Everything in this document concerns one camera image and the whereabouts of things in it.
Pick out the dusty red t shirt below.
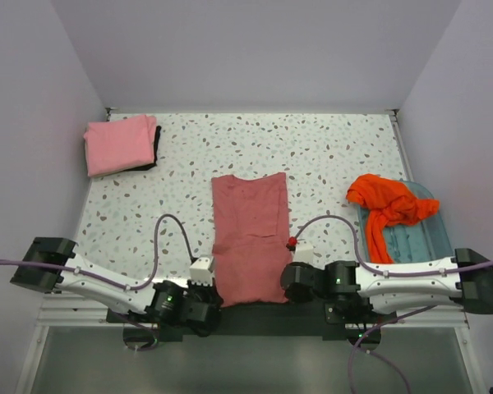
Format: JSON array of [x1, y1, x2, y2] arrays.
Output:
[[211, 172, 292, 308]]

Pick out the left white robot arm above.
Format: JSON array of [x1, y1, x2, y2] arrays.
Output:
[[10, 237, 221, 337]]

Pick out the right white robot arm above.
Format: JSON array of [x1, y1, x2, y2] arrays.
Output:
[[280, 248, 493, 323]]

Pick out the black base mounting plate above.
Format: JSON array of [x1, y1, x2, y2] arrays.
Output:
[[105, 301, 399, 344]]

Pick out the orange t shirt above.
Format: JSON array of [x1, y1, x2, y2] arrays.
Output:
[[346, 174, 440, 264]]

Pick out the clear teal plastic bin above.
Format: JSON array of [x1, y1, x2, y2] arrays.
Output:
[[357, 181, 454, 263]]

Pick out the folded pink t shirt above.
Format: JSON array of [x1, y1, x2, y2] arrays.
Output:
[[84, 114, 157, 177]]

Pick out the folded black t shirt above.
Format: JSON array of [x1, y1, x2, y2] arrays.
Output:
[[126, 126, 162, 172]]

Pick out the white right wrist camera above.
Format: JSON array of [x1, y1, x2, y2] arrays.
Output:
[[293, 241, 315, 265]]

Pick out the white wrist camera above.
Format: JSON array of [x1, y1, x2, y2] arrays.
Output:
[[189, 256, 214, 286], [293, 241, 315, 265]]

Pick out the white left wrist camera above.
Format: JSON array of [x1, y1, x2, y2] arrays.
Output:
[[189, 256, 214, 286]]

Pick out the aluminium frame rail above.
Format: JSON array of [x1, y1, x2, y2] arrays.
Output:
[[35, 295, 116, 329]]

